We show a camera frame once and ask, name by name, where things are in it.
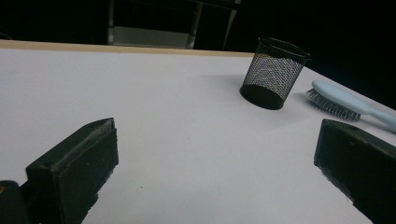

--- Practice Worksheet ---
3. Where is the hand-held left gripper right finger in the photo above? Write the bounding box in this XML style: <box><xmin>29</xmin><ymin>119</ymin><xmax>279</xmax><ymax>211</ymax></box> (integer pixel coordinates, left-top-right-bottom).
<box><xmin>313</xmin><ymin>118</ymin><xmax>396</xmax><ymax>224</ymax></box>

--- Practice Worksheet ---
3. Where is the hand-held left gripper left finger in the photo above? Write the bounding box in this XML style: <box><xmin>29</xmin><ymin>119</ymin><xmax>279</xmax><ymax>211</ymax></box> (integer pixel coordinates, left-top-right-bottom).
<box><xmin>25</xmin><ymin>117</ymin><xmax>120</xmax><ymax>224</ymax></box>

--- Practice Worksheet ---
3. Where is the light blue hairbrush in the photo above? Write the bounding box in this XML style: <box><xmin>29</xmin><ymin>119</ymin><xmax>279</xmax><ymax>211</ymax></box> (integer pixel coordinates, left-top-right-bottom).
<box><xmin>305</xmin><ymin>79</ymin><xmax>396</xmax><ymax>134</ymax></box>

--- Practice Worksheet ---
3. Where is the black mesh pen holder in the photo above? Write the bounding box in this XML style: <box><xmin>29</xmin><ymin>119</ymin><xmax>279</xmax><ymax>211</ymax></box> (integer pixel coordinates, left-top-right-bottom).
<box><xmin>239</xmin><ymin>36</ymin><xmax>312</xmax><ymax>111</ymax></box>

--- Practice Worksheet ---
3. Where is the white metal frame stand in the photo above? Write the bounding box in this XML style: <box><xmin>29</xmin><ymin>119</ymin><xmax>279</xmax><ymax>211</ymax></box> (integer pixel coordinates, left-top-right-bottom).
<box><xmin>106</xmin><ymin>0</ymin><xmax>242</xmax><ymax>50</ymax></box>

